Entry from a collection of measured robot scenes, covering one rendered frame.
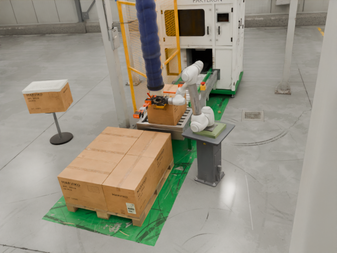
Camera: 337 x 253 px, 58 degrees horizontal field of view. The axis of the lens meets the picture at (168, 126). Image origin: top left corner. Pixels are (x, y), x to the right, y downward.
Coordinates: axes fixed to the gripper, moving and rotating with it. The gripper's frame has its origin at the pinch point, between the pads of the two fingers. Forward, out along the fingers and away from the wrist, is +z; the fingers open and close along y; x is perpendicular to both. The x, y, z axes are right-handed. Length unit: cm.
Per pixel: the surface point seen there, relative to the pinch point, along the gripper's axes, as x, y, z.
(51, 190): -66, 108, 139
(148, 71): 12.6, -34.3, 6.3
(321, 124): -310, -146, -121
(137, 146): -27, 53, 20
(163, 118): 26.1, 39.1, -3.5
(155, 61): 13.8, -46.7, -4.6
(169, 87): 74, 13, -3
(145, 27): 9, -88, 1
